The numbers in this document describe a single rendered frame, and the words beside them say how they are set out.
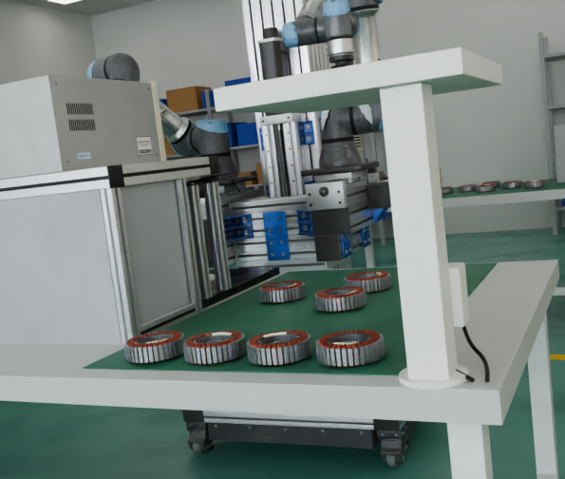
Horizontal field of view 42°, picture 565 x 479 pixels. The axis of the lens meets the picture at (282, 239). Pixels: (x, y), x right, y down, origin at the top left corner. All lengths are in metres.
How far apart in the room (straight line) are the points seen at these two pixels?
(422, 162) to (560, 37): 7.40
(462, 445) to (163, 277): 0.81
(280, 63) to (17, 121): 1.32
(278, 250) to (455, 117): 5.99
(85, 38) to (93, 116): 8.88
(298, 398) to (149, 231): 0.63
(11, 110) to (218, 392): 0.81
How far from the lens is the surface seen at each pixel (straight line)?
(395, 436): 2.60
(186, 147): 2.88
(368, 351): 1.18
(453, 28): 8.56
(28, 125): 1.67
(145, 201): 1.62
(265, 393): 1.17
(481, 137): 8.44
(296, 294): 1.74
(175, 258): 1.70
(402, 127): 1.03
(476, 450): 1.12
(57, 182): 1.60
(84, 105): 1.70
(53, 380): 1.41
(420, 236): 1.03
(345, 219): 2.47
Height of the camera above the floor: 1.09
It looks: 6 degrees down
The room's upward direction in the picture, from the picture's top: 7 degrees counter-clockwise
